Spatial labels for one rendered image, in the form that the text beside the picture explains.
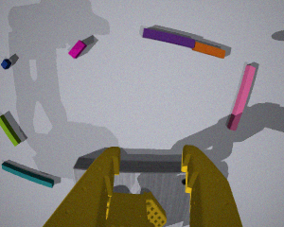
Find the small blue cube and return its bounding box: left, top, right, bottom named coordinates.
left=1, top=59, right=11, bottom=69

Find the orange rod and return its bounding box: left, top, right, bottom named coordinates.
left=192, top=42, right=225, bottom=59

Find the small magenta block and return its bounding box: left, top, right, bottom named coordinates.
left=68, top=40, right=87, bottom=59

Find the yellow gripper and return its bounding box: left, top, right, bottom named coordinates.
left=43, top=145, right=242, bottom=227

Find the pink rod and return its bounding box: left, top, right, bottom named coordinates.
left=227, top=65, right=256, bottom=131

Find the purple rod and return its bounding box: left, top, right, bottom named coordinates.
left=142, top=28, right=195, bottom=48

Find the turquoise rod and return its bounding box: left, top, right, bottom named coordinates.
left=2, top=162, right=54, bottom=188

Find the lime green rod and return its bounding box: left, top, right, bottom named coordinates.
left=0, top=115, right=21, bottom=147

